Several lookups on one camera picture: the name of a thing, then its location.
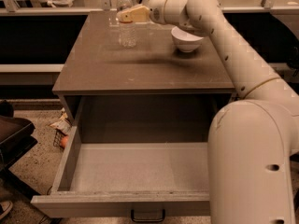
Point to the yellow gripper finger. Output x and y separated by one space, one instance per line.
137 13

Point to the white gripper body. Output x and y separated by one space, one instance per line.
156 11

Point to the clear plastic water bottle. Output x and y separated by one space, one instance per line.
127 29

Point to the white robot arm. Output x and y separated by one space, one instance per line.
250 140

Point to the grey cabinet with glass top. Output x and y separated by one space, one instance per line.
152 93

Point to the open grey top drawer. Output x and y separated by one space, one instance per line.
111 179

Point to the white ceramic bowl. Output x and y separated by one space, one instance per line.
184 41

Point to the black chair at left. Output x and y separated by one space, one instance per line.
15 141

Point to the shoe at bottom left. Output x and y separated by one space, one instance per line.
5 208

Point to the wire basket with snacks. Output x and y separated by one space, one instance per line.
62 129

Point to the black drawer handle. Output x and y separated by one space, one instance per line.
147 218

